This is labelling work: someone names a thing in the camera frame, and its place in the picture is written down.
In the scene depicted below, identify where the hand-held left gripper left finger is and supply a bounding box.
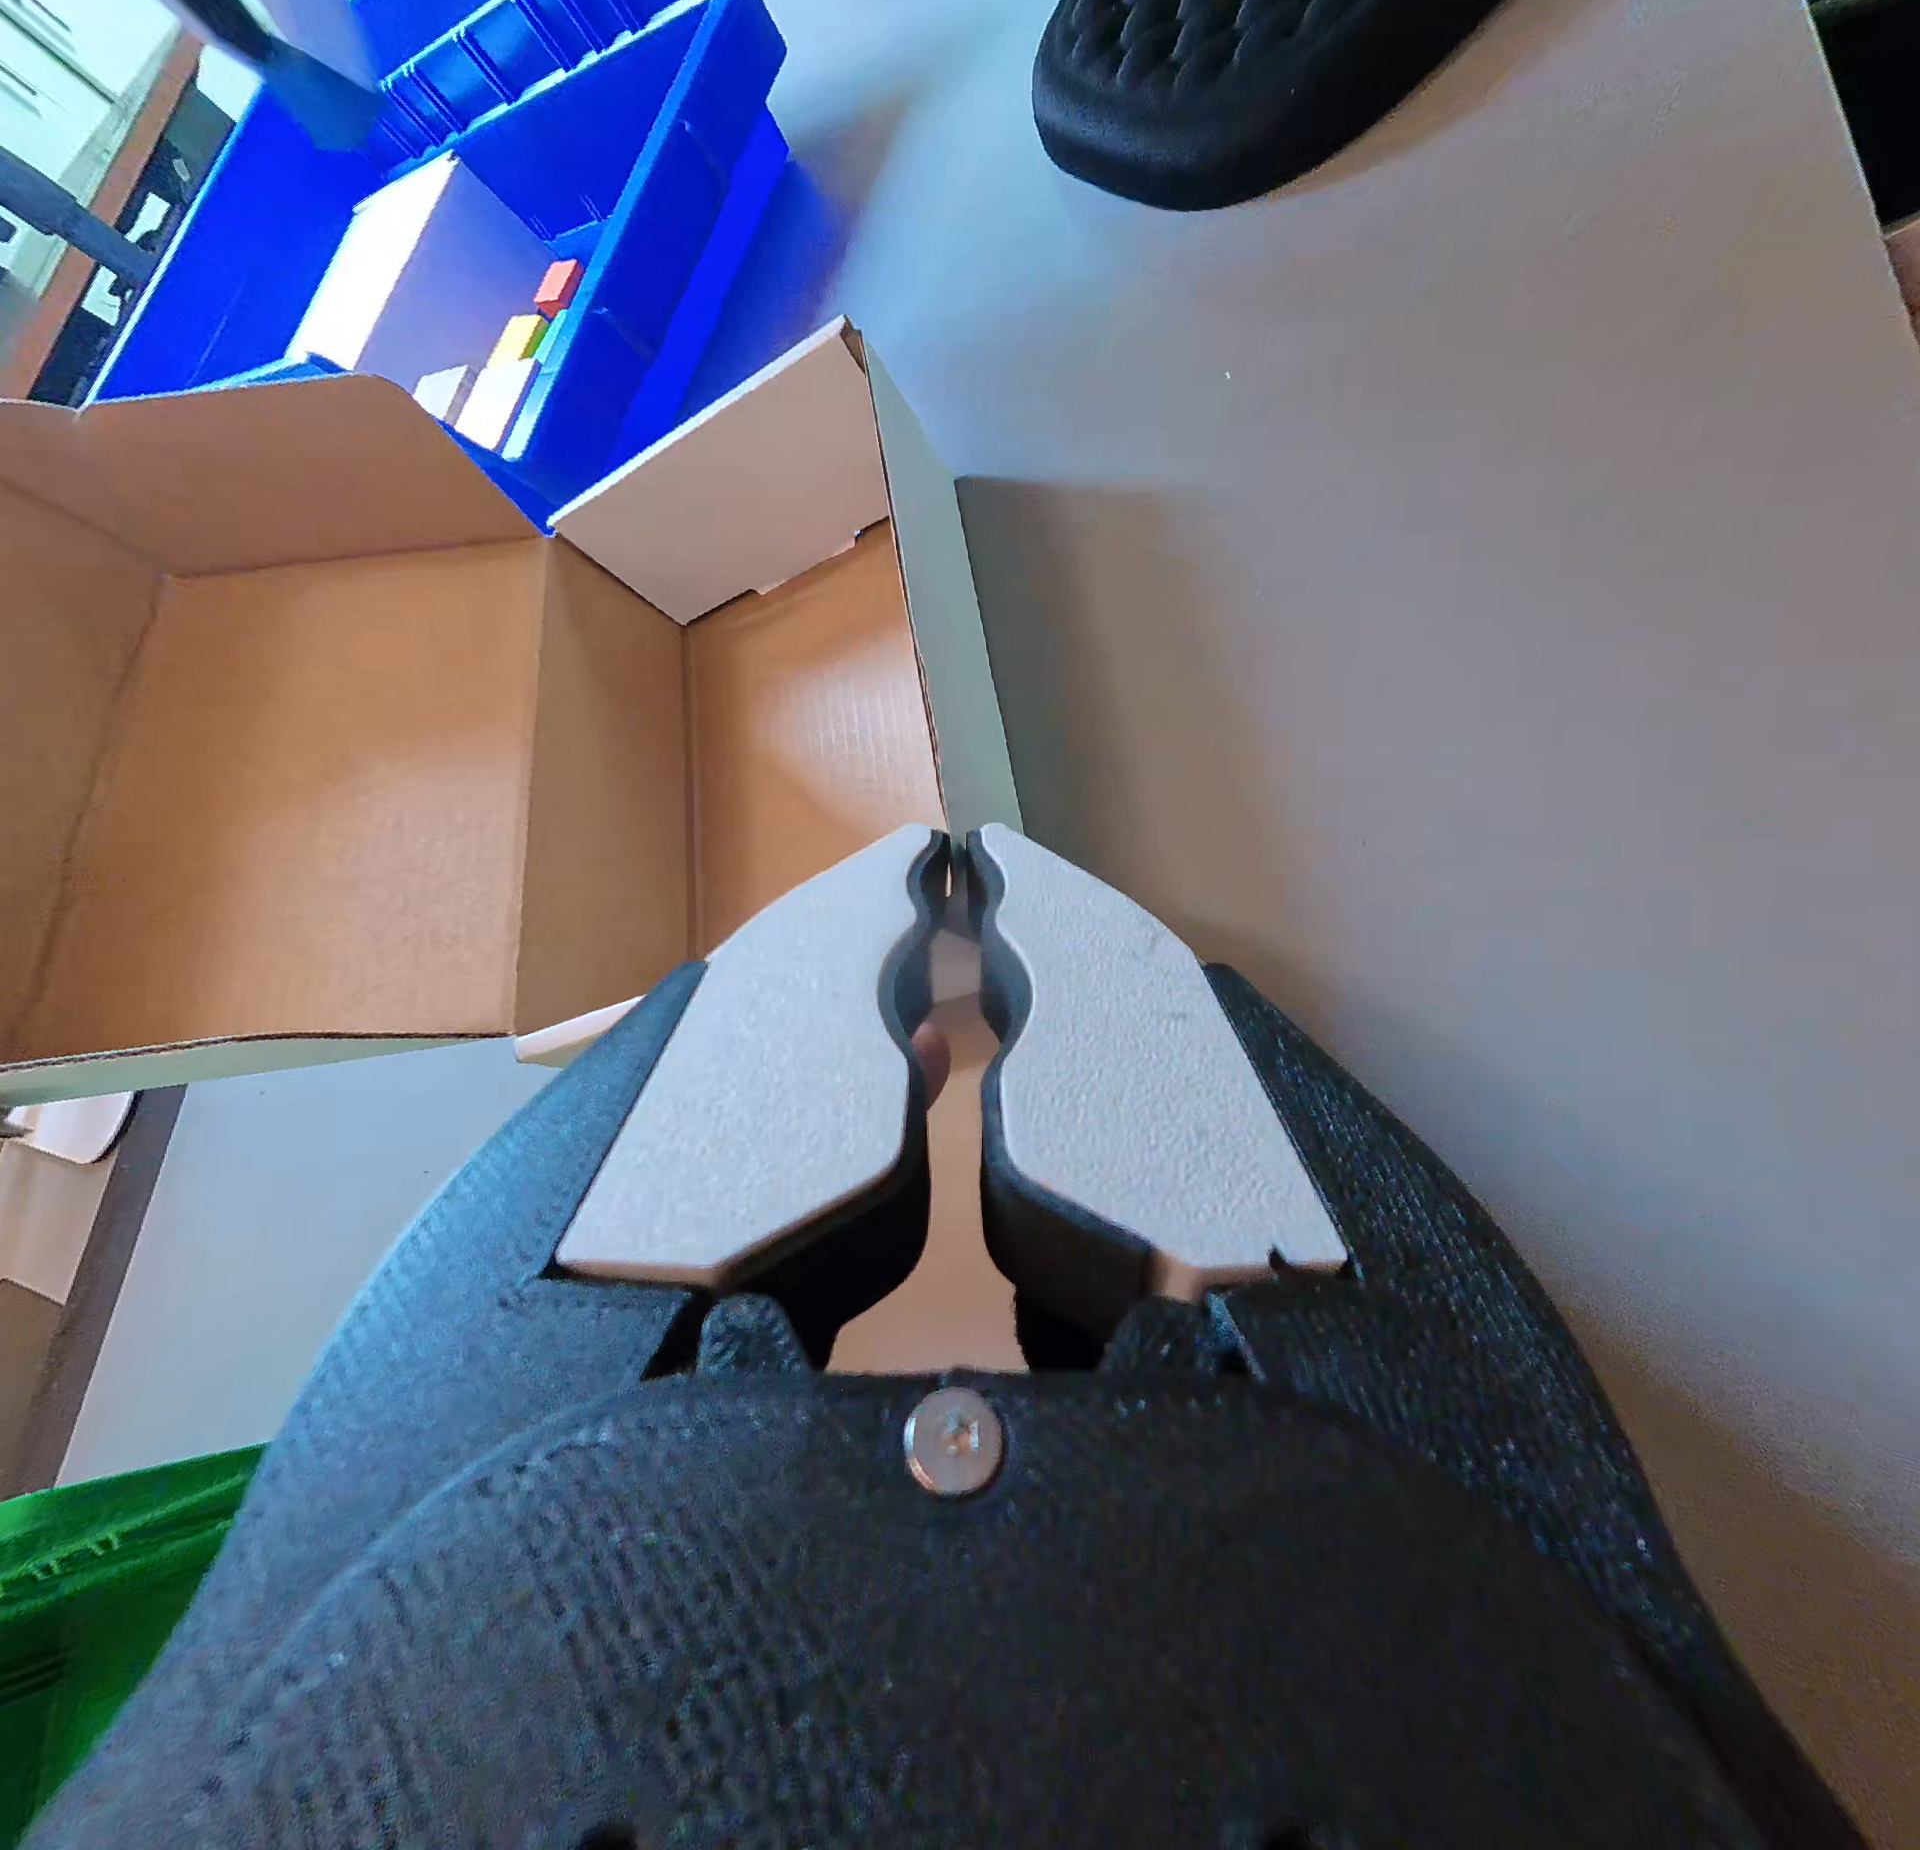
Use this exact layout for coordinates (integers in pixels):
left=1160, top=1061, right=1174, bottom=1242
left=556, top=826, right=963, bottom=1288

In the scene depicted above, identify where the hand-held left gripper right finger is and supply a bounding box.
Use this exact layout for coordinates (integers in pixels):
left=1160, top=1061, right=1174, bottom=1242
left=963, top=826, right=1350, bottom=1274

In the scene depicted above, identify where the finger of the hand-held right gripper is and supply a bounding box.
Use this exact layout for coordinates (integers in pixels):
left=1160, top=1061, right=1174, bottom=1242
left=128, top=0, right=385, bottom=151

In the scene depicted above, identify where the white cube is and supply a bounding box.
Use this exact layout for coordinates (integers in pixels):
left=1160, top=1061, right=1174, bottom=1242
left=450, top=361, right=531, bottom=455

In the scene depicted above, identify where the white cardboard box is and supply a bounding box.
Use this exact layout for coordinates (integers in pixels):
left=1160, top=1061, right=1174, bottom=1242
left=0, top=318, right=1027, bottom=1109

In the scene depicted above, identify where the white cabinet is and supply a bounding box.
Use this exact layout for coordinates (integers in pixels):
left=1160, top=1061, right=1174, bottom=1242
left=0, top=0, right=174, bottom=151

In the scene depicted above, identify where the green plastic bin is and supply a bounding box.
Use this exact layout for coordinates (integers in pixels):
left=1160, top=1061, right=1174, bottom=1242
left=0, top=1445, right=272, bottom=1843

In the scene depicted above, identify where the black chair armrest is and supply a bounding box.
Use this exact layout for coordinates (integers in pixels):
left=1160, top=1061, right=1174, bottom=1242
left=1033, top=0, right=1576, bottom=216

